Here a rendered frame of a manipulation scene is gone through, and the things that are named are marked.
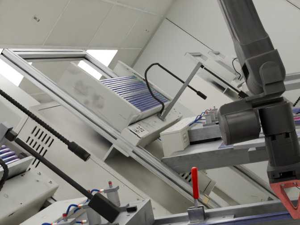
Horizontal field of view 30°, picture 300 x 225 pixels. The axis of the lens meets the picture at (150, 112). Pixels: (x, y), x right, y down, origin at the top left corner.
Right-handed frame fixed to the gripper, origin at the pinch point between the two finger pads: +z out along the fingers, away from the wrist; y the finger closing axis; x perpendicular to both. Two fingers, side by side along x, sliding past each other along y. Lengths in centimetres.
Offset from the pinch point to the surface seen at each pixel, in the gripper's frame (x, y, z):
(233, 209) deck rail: -12.1, -8.1, -0.2
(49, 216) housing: -43.9, 5.5, -7.7
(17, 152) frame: -57, -12, -19
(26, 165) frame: -53, -7, -17
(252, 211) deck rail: -8.6, -8.1, 0.7
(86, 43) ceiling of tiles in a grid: -209, -502, -86
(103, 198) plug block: -24.8, 25.6, -13.3
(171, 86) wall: -178, -751, -14
